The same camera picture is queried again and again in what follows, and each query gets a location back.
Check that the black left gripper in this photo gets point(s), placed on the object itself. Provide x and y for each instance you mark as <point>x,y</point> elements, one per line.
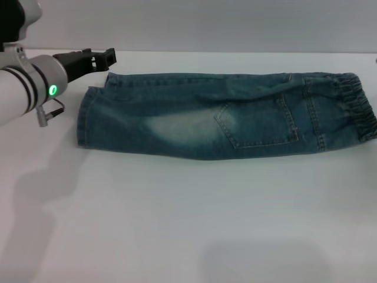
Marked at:
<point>78,65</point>

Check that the blue denim shorts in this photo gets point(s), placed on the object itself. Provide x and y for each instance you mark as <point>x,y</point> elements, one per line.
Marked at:
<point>206,129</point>

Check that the left wrist camera housing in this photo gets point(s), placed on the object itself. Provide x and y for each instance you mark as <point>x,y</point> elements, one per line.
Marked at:
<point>29,9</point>

